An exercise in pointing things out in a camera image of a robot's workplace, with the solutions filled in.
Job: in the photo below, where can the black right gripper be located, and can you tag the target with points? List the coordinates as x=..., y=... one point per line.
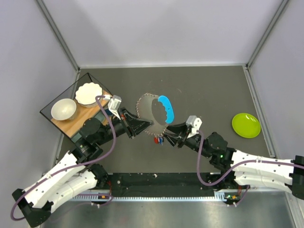
x=179, y=129

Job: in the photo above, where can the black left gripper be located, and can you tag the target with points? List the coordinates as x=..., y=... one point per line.
x=135, y=125

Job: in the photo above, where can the blue handled metal keyring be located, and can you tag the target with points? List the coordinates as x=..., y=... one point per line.
x=144, y=111

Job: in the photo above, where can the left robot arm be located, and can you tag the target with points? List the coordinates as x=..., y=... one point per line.
x=78, y=170

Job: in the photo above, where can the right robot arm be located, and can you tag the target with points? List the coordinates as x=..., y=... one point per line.
x=238, y=169

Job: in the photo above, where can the dark blue mug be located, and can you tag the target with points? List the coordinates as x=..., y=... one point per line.
x=100, y=117

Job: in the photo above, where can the white scalloped bowl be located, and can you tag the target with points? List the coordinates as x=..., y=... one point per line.
x=85, y=95

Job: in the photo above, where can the lime green plate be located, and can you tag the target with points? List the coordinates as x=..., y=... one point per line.
x=246, y=125

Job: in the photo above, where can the white round bowl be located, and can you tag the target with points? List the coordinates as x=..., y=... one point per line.
x=64, y=109

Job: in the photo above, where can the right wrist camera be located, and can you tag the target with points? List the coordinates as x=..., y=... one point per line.
x=194, y=122

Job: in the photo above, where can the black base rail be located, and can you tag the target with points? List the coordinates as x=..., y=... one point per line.
x=161, y=185

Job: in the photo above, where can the white cable duct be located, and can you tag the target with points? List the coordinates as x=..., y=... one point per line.
x=215, y=197

